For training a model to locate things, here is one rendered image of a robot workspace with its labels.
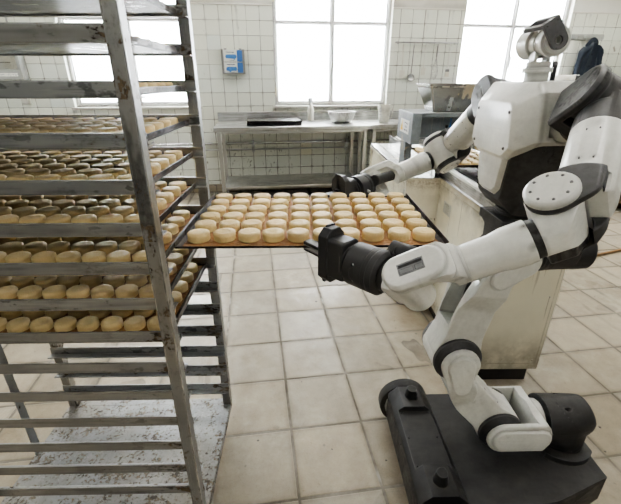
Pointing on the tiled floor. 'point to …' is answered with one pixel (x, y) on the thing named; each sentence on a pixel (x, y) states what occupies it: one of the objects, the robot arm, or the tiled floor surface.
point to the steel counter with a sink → (236, 124)
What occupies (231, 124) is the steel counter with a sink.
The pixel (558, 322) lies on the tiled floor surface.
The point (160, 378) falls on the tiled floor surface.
